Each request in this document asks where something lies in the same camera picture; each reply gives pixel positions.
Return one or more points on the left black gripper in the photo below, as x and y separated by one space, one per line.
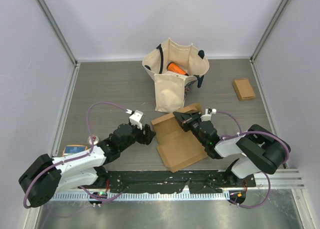
145 138

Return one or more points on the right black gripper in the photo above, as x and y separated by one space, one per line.
185 119

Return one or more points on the cardboard sheet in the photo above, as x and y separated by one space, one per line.
178 149

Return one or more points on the brown cardboard box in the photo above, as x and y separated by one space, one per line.
243 89

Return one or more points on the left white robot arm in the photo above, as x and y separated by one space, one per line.
48 176

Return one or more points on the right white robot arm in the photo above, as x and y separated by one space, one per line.
264 152

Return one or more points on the yellow blue snack box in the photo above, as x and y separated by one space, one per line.
73 149

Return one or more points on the silver blue drink can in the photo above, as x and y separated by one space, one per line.
94 140

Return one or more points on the beige canvas tote bag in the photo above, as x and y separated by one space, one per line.
172 88

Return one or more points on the orange bottle in bag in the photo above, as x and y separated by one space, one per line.
173 67

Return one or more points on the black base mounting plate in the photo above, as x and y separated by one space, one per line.
167 182

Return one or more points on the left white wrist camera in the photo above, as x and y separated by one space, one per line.
135 118

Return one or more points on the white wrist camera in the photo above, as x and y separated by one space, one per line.
208 114
135 118

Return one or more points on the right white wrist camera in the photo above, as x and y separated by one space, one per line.
208 114

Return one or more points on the slotted cable duct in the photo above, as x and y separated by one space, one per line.
185 195

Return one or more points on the right aluminium frame post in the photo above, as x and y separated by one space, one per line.
270 27

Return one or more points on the aluminium frame post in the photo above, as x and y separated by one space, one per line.
57 31
270 27

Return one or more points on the left aluminium frame post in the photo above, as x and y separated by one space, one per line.
57 31

